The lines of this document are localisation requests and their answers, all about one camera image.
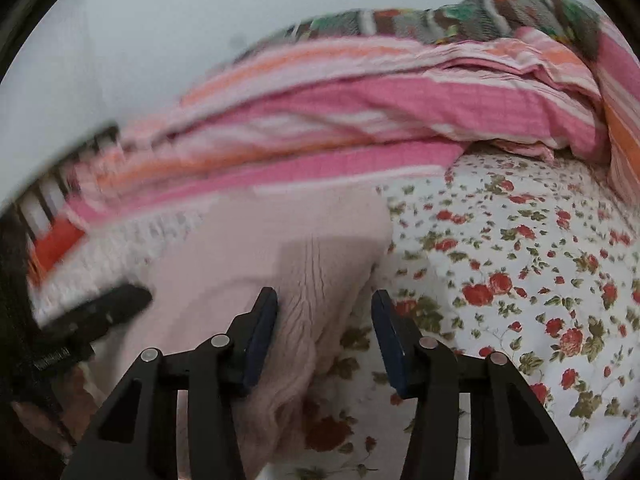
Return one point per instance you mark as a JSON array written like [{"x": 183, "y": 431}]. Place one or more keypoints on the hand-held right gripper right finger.
[{"x": 392, "y": 345}]

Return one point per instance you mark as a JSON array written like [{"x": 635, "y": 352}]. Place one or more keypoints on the floral bed sheet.
[{"x": 525, "y": 270}]

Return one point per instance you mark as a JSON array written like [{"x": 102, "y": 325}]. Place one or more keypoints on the dark wooden headboard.
[{"x": 55, "y": 185}]

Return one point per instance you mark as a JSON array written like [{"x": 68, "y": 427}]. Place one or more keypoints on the pink knit sweater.
[{"x": 300, "y": 260}]

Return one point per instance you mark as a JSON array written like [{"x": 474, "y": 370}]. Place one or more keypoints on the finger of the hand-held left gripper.
[{"x": 100, "y": 310}]

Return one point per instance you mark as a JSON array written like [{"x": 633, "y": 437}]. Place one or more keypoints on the pink orange striped quilt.
[{"x": 350, "y": 105}]

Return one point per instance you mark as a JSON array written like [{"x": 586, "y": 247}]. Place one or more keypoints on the red pillow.
[{"x": 57, "y": 247}]

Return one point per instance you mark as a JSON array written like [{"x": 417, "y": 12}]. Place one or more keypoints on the green brown patterned blanket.
[{"x": 450, "y": 17}]

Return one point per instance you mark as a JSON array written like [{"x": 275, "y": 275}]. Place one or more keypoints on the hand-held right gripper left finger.
[{"x": 260, "y": 340}]

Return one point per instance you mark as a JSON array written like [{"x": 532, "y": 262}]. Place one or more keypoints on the person's left hand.
[{"x": 75, "y": 400}]

